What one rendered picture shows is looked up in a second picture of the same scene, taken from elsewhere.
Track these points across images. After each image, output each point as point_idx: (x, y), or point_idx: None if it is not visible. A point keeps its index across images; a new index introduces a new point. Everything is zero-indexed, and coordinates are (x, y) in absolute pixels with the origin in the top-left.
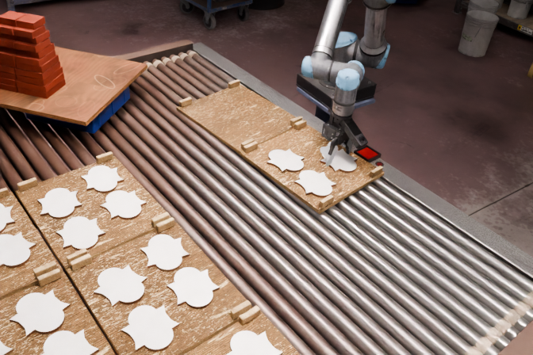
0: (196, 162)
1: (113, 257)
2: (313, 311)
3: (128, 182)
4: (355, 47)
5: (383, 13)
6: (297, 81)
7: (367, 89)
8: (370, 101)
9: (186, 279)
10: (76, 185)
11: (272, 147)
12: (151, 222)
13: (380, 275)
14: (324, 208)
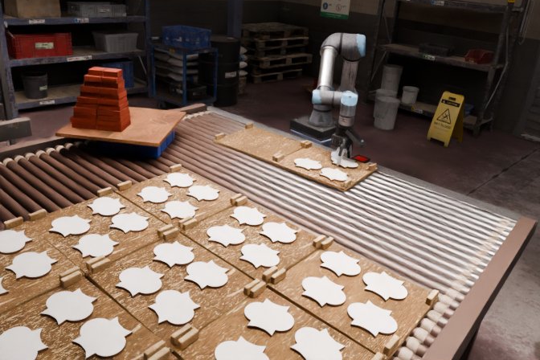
0: (242, 169)
1: (210, 222)
2: (366, 241)
3: (200, 182)
4: None
5: (356, 64)
6: (291, 124)
7: None
8: None
9: (272, 228)
10: (161, 185)
11: (294, 158)
12: (228, 202)
13: (401, 219)
14: (347, 188)
